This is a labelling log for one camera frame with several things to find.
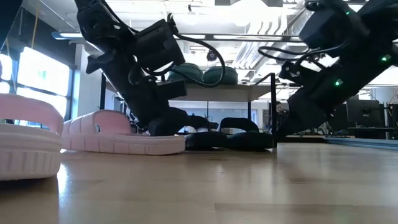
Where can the wooden shelf with black frame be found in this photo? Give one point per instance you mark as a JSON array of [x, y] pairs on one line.
[[224, 92]]

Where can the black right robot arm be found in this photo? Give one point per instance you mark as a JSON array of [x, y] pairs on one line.
[[382, 31]]

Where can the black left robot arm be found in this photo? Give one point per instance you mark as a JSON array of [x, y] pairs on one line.
[[99, 18]]

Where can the long ceiling light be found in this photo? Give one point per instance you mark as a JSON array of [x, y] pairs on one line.
[[66, 35]]

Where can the dark computer monitor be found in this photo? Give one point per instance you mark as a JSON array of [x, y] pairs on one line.
[[365, 113]]

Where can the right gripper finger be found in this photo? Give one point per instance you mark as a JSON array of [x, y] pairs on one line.
[[301, 123], [280, 127]]

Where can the person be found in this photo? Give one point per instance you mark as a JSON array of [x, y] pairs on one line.
[[280, 110]]

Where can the pink rubber slide sandal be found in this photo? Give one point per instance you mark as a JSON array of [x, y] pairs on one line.
[[28, 146], [118, 140]]

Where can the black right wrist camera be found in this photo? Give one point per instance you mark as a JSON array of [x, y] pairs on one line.
[[329, 25]]

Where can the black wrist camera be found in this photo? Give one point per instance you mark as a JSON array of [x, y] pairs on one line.
[[158, 46], [329, 25]]

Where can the black rubber slide sandal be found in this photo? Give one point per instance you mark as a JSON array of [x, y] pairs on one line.
[[205, 141], [252, 140]]

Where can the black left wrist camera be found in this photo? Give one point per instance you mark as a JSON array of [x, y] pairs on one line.
[[158, 46]]

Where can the green rubber slide sandal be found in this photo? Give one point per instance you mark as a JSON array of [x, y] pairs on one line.
[[186, 73], [220, 76]]

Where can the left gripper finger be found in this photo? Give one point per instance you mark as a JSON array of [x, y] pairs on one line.
[[180, 119], [160, 123]]

